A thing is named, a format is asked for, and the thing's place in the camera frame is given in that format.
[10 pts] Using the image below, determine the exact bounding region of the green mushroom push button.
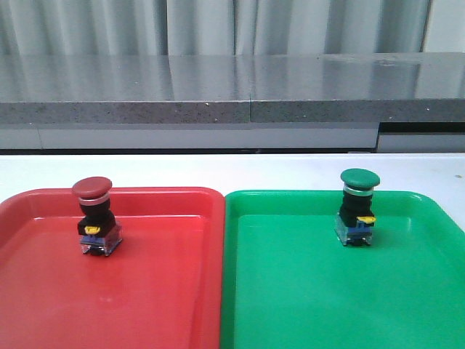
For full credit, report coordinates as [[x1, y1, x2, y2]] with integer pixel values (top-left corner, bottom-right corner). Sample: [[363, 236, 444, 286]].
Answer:
[[335, 168, 381, 246]]

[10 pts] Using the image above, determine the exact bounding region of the red mushroom push button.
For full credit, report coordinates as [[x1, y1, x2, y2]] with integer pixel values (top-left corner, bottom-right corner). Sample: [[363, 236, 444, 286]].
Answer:
[[72, 177, 123, 257]]

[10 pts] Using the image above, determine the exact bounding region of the green plastic tray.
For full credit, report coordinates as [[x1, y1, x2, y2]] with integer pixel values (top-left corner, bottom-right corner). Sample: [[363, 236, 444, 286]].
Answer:
[[220, 190, 464, 348]]

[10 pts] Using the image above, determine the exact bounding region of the red plastic tray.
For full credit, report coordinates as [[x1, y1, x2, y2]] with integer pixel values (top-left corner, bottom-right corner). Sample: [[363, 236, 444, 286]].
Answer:
[[1, 188, 225, 348]]

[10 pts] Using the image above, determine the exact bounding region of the grey granite counter slab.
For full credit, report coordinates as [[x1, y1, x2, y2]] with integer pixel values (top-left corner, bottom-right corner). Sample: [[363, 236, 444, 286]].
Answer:
[[0, 52, 465, 151]]

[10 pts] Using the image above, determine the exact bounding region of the white pleated curtain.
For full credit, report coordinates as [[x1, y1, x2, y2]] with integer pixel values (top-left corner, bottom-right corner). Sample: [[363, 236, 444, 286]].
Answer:
[[1, 1, 431, 55]]

